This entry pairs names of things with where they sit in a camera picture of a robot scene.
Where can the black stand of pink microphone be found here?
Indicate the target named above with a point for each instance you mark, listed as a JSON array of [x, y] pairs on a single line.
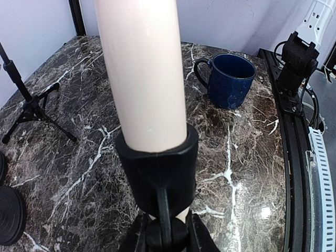
[[163, 185]]

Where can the white slotted cable duct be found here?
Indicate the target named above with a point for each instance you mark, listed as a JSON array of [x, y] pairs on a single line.
[[324, 190]]

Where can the dark blue mug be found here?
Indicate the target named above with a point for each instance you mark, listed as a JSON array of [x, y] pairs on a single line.
[[230, 79]]

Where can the pink microphone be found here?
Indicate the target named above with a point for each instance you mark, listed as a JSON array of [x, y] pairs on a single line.
[[142, 52]]

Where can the black tripod shock-mount stand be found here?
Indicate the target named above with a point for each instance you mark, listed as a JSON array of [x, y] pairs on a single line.
[[34, 106]]

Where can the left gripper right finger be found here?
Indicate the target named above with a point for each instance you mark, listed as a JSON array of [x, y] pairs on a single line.
[[199, 237]]

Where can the black stand of purple microphone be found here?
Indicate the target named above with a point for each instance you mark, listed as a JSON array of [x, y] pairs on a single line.
[[13, 215]]

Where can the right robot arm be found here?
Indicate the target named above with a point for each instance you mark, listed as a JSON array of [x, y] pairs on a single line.
[[298, 54]]

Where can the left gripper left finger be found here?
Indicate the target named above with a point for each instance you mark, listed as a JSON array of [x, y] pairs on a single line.
[[135, 238]]

